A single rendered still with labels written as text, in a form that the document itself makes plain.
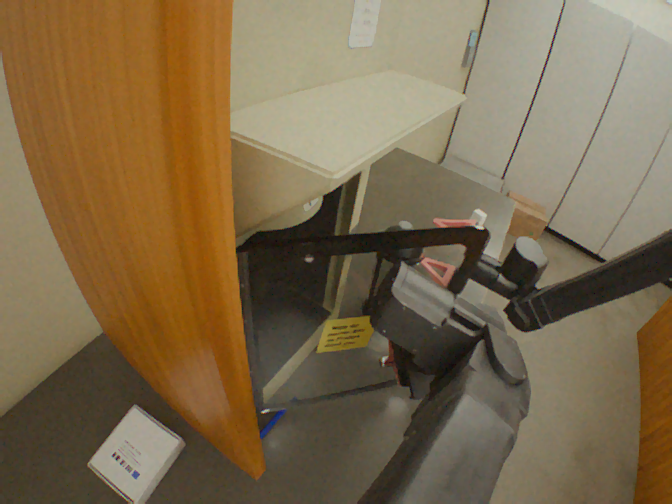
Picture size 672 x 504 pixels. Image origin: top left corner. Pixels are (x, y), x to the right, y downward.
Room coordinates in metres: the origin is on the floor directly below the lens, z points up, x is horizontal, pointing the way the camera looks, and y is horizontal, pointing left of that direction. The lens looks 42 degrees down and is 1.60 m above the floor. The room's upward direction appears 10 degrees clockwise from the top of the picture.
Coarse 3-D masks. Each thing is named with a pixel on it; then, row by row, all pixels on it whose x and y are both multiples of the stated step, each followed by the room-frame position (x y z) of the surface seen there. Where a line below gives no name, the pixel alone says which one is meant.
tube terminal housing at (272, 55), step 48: (240, 0) 0.25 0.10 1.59; (288, 0) 0.29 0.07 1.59; (336, 0) 0.36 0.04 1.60; (384, 0) 0.45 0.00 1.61; (240, 48) 0.25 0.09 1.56; (288, 48) 0.30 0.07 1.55; (336, 48) 0.37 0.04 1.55; (384, 48) 0.47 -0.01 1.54; (240, 96) 0.25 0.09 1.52; (240, 240) 0.25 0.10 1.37
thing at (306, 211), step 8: (312, 200) 0.40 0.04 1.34; (320, 200) 0.42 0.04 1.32; (296, 208) 0.37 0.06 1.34; (304, 208) 0.38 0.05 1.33; (312, 208) 0.39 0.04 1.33; (280, 216) 0.35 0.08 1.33; (288, 216) 0.36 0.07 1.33; (296, 216) 0.36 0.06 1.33; (304, 216) 0.37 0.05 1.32; (272, 224) 0.34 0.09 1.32; (280, 224) 0.35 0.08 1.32; (288, 224) 0.35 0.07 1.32; (296, 224) 0.36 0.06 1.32
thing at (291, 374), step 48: (288, 240) 0.24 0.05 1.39; (336, 240) 0.26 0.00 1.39; (384, 240) 0.28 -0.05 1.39; (432, 240) 0.30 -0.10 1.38; (480, 240) 0.33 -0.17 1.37; (288, 288) 0.24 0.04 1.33; (336, 288) 0.26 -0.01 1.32; (288, 336) 0.24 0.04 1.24; (384, 336) 0.29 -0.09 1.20; (288, 384) 0.24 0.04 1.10; (336, 384) 0.27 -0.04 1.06; (384, 384) 0.31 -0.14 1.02
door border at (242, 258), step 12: (432, 228) 0.31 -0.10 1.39; (276, 240) 0.24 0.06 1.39; (240, 252) 0.22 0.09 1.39; (240, 264) 0.22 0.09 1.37; (240, 276) 0.22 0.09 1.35; (240, 288) 0.22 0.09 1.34; (252, 324) 0.22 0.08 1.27; (252, 336) 0.22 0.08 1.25; (252, 348) 0.22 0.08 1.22; (252, 360) 0.22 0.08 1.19; (252, 372) 0.22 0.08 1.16; (252, 384) 0.22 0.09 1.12
